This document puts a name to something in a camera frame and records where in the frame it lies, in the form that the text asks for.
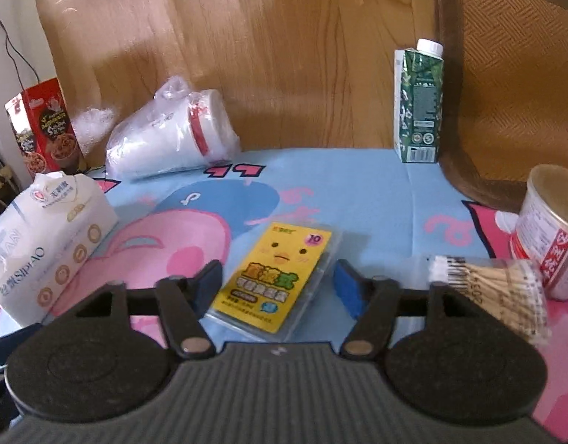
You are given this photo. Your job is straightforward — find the white tissue pack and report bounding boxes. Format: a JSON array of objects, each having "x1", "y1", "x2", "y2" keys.
[{"x1": 0, "y1": 171, "x2": 118, "y2": 327}]

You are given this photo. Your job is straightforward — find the red snack box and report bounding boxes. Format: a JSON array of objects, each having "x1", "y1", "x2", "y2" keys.
[{"x1": 5, "y1": 77, "x2": 87, "y2": 178}]

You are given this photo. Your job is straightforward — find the yellow duck packet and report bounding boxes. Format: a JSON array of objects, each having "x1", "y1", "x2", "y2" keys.
[{"x1": 207, "y1": 222, "x2": 342, "y2": 342}]

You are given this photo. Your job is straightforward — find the red white can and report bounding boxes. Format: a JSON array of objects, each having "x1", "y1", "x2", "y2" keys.
[{"x1": 510, "y1": 164, "x2": 568, "y2": 301}]

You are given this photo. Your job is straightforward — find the brown wood board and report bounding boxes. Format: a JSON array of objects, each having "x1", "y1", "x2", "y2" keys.
[{"x1": 36, "y1": 0, "x2": 434, "y2": 149}]

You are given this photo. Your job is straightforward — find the bag of cotton swabs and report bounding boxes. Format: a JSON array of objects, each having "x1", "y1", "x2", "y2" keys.
[{"x1": 404, "y1": 255, "x2": 551, "y2": 346}]

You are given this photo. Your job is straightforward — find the bagged white paper cups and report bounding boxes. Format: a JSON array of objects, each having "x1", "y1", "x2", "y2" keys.
[{"x1": 105, "y1": 76, "x2": 240, "y2": 181}]

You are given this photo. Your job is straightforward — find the green drink carton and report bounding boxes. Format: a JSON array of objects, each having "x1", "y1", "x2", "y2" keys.
[{"x1": 394, "y1": 38, "x2": 444, "y2": 164}]

